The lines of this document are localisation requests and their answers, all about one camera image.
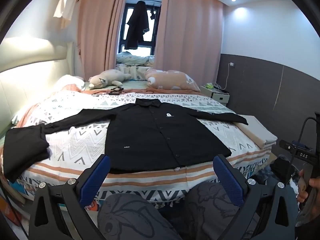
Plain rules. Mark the beige seal plush toy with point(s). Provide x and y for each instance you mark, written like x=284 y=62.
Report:
x=111 y=77

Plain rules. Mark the white bedside cabinet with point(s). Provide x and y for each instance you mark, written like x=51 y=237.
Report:
x=215 y=94

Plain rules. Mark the folded black garment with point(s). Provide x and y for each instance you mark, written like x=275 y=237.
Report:
x=23 y=147

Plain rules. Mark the white pillow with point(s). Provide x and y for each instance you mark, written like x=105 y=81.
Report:
x=69 y=80

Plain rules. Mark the pink curtain right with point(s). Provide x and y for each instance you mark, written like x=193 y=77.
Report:
x=189 y=38

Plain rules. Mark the pink curtain left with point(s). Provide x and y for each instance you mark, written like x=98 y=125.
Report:
x=98 y=34

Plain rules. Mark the cream padded headboard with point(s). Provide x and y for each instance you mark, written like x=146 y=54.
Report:
x=29 y=69

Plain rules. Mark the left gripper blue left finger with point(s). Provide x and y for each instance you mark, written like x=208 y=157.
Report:
x=90 y=181

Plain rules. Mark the folded beige cloth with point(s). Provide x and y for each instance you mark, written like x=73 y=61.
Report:
x=257 y=132

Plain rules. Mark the person right hand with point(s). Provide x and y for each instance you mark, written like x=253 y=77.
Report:
x=302 y=185

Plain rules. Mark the pink curtain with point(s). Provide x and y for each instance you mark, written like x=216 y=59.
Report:
x=189 y=38
x=98 y=34

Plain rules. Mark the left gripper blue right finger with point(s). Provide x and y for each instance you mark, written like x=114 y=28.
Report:
x=231 y=179

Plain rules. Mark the black hanging jacket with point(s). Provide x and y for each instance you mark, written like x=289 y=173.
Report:
x=138 y=26

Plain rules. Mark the black charger with cable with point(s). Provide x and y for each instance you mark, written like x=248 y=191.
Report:
x=113 y=91

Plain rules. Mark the crumpled light green blanket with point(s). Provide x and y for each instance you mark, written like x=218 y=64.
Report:
x=128 y=59

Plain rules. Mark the person grey patterned trousers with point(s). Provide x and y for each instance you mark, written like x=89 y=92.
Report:
x=205 y=214

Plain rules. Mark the peach cartoon pillow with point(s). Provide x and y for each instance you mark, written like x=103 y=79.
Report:
x=170 y=80

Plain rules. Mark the white hanging garment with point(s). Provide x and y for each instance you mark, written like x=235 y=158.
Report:
x=64 y=11

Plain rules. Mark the black button-up shirt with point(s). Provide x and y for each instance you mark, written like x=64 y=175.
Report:
x=150 y=135

